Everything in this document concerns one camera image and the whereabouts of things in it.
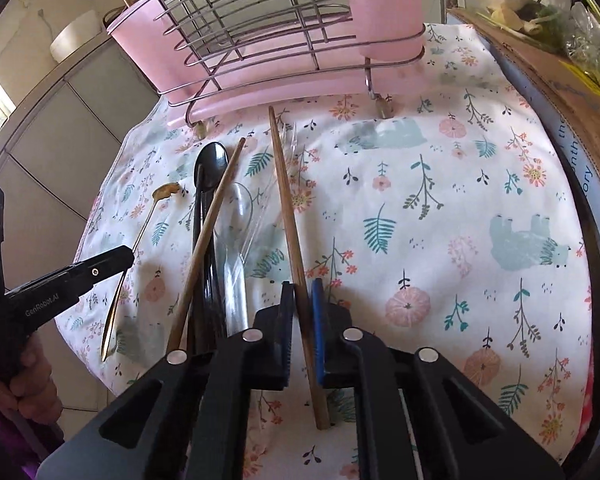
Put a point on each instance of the cardboard box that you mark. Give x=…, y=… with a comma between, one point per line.
x=555, y=75

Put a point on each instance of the black spoon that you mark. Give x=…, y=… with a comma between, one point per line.
x=211, y=160

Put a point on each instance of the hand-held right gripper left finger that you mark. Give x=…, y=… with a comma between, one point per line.
x=287, y=320

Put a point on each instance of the clear plastic spoon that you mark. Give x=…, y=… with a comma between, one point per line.
x=237, y=280

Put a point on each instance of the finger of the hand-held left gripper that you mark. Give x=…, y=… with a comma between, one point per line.
x=95, y=271

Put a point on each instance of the pink utensil cup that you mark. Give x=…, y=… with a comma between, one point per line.
x=145, y=45
x=380, y=0

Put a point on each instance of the pink drip tray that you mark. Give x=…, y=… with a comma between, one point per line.
x=280, y=91

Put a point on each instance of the clear plastic fork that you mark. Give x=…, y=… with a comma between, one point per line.
x=260, y=220

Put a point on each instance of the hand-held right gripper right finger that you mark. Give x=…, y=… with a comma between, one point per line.
x=318, y=330

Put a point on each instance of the white bowl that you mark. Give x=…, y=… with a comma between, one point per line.
x=75, y=35

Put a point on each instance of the person's left hand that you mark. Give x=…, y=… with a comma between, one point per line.
x=32, y=385

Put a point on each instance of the gold spoon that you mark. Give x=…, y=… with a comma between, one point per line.
x=114, y=310

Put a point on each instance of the floral printed cloth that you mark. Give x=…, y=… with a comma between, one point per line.
x=430, y=210

